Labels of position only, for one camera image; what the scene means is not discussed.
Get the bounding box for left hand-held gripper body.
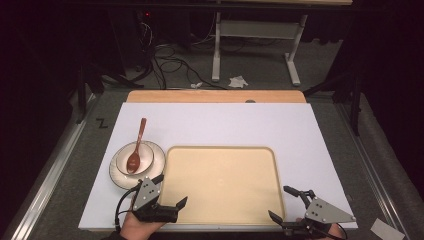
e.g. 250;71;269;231
131;176;180;224

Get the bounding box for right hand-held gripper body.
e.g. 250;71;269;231
281;189;357;239

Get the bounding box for person's right hand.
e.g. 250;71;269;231
294;217;345;240

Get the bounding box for person's left hand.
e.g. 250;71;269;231
119;211;167;240

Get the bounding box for white plate with dark rim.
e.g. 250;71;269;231
108;139;167;191

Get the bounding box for white bowl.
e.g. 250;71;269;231
115;142;156;177

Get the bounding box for brown wooden spoon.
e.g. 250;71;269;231
125;117;148;175

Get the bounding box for beige plastic tray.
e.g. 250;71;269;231
158;145;287;227

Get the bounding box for white paper sheet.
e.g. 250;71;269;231
369;217;406;240

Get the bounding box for white table mat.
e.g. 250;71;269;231
77;101;360;232

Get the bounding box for black metal stand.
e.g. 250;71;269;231
75;63;145;125
302;66;364;137

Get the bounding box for large crumpled white paper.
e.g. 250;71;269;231
227;75;250;90

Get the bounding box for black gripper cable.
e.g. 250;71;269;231
114;185;140;232

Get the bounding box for silver metal rail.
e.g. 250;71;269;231
2;94;98;240
334;103;413;240

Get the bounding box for black floor cables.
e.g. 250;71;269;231
134;19;229;91

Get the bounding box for white metal desk frame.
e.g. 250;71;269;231
211;11;310;87

